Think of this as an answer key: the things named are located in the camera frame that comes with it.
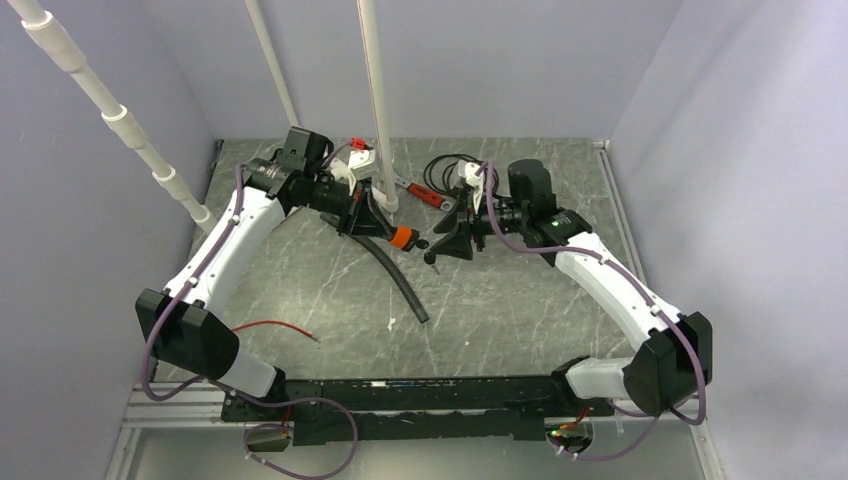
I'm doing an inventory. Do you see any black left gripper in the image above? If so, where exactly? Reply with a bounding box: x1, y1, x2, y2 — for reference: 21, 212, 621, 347
298, 173, 393, 240

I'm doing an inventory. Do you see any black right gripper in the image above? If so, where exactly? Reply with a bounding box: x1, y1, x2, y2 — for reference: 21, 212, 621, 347
430, 188, 528, 260

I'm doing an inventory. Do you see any orange black padlock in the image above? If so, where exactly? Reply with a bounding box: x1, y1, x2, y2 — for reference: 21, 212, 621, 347
389, 226, 429, 252

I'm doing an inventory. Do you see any black headed key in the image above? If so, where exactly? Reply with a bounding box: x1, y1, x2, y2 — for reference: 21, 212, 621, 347
423, 251, 440, 275

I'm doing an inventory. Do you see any red wire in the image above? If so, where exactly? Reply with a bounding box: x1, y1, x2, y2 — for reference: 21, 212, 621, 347
230, 320, 321, 344

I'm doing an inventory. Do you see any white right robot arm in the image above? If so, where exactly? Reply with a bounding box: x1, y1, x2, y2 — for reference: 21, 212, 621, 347
425, 158, 713, 425

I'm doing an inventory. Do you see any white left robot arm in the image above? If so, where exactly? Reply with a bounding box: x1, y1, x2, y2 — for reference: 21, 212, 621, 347
135, 127, 418, 420

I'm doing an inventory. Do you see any black corrugated hose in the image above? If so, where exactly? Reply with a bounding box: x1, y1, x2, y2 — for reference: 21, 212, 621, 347
320, 211, 431, 325

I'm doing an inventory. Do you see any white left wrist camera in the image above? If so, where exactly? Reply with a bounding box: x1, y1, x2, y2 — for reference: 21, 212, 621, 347
324, 137, 378, 195

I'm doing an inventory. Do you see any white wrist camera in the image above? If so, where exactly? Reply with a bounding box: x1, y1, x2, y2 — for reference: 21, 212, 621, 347
457, 160, 486, 211
324, 137, 378, 195

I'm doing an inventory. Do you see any red handled adjustable wrench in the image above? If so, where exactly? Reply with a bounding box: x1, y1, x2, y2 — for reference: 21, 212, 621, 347
394, 174, 454, 212

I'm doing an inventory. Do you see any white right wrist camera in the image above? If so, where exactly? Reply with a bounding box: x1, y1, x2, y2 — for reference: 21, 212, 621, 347
457, 160, 486, 211

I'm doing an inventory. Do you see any coiled black cable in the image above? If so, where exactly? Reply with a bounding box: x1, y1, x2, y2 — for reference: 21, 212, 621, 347
422, 153, 499, 200

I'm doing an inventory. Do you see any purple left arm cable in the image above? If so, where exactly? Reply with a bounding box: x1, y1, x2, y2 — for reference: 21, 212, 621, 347
140, 140, 362, 480

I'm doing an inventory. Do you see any black mounting rail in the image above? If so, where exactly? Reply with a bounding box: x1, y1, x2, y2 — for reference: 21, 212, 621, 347
221, 374, 612, 446

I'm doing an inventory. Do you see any aluminium frame rail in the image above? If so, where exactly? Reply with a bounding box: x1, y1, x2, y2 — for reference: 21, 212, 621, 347
106, 384, 726, 479

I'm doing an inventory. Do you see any white pvc pipe frame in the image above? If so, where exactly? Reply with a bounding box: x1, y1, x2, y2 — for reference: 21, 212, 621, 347
9, 0, 399, 233

